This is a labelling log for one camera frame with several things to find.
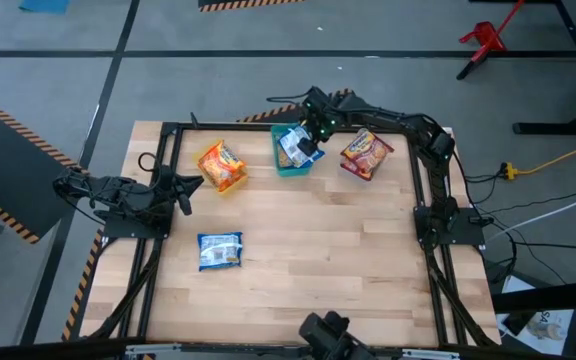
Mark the black aluminium table frame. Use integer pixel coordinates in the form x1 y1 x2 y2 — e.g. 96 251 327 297
80 119 502 360

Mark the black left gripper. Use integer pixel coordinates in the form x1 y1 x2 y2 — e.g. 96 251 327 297
156 164 205 217

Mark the red Maruchan ramen packet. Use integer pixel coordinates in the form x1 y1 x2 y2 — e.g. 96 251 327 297
338 156 375 183
340 127 396 175

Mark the white printed paper sheet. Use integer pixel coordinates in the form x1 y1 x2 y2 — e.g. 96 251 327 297
496 274 575 357

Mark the clear plastic bin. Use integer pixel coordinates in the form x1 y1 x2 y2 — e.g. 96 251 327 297
337 128 395 183

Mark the red pole stand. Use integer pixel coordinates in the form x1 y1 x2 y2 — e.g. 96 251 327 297
455 0 527 82

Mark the black desk frame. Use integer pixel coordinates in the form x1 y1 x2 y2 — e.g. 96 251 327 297
511 0 576 137

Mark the white cable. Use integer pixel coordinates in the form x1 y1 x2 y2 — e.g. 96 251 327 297
484 183 576 244

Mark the blue floor mat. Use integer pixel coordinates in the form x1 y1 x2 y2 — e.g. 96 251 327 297
17 0 72 15

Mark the yellow power cable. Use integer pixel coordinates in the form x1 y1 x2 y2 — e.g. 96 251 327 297
499 135 576 182

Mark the black power cable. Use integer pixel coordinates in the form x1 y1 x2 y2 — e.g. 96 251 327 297
510 239 576 286

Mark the teal plastic bin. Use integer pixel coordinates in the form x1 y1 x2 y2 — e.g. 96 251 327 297
270 123 315 178

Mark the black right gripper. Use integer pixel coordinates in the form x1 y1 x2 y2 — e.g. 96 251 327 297
297 85 342 157

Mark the hazard stripe floor tape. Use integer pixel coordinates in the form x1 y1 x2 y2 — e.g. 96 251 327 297
60 228 105 342

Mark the orange Maruchan ramen packet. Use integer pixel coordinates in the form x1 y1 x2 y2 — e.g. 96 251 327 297
197 139 248 191

